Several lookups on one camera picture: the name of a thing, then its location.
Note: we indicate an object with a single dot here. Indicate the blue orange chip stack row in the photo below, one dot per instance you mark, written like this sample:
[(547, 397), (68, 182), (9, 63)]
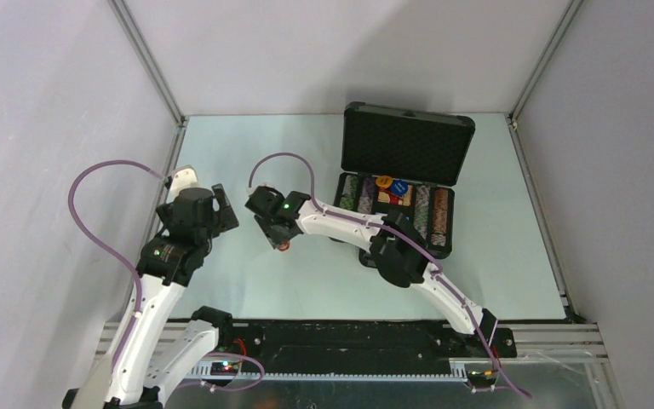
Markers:
[(422, 209)]

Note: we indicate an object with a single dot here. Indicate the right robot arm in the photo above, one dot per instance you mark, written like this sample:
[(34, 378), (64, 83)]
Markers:
[(395, 247)]

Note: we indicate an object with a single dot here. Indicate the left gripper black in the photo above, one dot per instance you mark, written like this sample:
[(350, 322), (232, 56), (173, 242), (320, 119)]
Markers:
[(226, 219)]

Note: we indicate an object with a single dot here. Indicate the blue round dealer button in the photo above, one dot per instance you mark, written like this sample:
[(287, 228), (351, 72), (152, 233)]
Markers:
[(399, 188)]

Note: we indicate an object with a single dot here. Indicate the dark orange chip stack row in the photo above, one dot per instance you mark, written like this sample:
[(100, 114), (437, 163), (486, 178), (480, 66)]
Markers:
[(440, 217)]

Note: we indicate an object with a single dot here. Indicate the purple chip stack row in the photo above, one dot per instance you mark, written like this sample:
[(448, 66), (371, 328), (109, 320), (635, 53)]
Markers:
[(367, 196)]

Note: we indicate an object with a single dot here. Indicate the red Texas Hold'em card deck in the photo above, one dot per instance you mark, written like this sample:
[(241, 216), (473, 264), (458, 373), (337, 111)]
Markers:
[(389, 197)]

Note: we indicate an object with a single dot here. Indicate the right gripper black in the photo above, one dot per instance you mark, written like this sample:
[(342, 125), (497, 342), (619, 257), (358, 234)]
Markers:
[(275, 239)]

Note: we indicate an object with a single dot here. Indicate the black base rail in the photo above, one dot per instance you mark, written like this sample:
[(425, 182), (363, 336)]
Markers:
[(351, 347)]

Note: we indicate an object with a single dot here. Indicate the green chip stack row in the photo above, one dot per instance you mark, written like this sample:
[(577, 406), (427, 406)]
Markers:
[(349, 197)]

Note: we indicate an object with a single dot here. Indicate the orange round button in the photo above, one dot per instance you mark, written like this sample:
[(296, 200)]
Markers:
[(384, 182)]

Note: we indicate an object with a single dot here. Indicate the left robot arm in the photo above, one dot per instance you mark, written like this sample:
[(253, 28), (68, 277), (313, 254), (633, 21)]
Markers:
[(129, 375)]

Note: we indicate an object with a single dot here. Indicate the black poker set case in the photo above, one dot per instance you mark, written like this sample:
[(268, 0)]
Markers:
[(418, 147)]

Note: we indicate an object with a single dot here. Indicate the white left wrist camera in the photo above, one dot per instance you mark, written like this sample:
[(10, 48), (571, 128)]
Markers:
[(180, 179)]

